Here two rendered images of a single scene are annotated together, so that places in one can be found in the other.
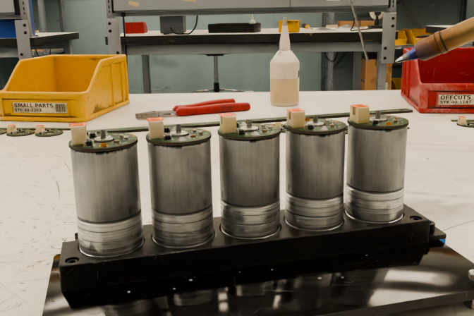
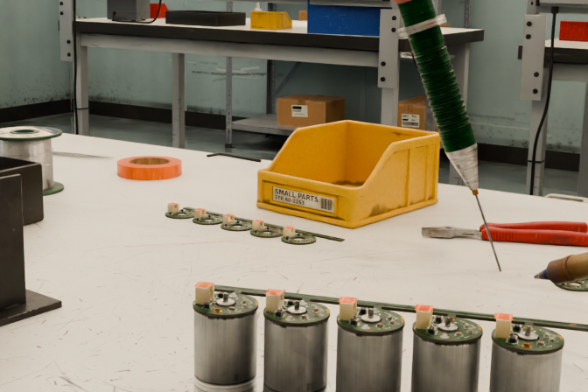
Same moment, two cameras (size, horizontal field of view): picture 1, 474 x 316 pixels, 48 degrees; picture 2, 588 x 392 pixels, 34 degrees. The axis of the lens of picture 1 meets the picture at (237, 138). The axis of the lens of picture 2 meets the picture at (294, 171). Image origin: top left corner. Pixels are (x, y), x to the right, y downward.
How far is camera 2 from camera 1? 0.19 m
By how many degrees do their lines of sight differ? 28
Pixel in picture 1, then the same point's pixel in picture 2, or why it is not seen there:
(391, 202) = not seen: outside the picture
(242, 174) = (347, 367)
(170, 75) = not seen: outside the picture
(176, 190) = (279, 368)
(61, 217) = not seen: hidden behind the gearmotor
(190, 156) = (294, 338)
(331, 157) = (448, 370)
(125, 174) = (234, 341)
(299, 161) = (416, 366)
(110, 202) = (216, 365)
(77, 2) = not seen: outside the picture
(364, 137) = (497, 354)
